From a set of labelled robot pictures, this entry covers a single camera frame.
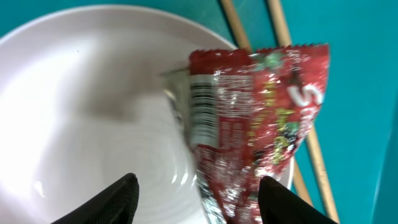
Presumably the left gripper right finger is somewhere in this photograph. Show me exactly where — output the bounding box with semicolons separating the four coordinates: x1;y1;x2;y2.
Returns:
258;176;337;224

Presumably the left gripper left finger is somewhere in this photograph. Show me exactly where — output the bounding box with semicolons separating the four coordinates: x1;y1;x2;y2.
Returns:
52;173;139;224

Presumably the red snack wrapper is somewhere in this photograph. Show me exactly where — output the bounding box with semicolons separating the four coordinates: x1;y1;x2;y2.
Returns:
162;44;330;223

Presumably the large white plate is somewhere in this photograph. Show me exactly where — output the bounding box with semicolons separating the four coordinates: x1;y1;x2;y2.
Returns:
0;4;295;224

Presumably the wooden chopstick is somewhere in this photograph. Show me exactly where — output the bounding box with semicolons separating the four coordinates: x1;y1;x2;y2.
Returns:
221;0;313;206
267;0;340;223

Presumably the teal serving tray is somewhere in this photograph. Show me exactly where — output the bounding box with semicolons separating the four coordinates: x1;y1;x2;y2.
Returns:
1;0;397;223

